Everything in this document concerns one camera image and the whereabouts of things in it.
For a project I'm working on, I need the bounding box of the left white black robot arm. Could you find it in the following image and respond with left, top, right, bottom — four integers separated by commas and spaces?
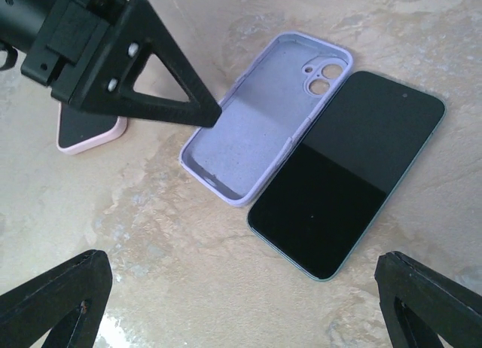
1, 0, 221, 127

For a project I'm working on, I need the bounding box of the teal phone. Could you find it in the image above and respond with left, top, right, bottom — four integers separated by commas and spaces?
247, 71, 446, 281

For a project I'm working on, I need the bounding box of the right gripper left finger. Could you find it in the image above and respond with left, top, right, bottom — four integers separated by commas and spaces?
1, 249, 112, 347

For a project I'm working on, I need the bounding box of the phone in pink case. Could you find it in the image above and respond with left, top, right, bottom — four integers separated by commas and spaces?
56, 103, 128, 155

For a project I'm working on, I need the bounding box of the lavender phone case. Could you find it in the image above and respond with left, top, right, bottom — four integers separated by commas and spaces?
179, 32, 354, 207

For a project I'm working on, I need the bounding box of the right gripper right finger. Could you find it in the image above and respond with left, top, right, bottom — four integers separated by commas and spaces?
375, 251, 481, 347

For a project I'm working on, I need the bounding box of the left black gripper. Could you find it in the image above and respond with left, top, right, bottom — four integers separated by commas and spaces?
21, 0, 221, 127

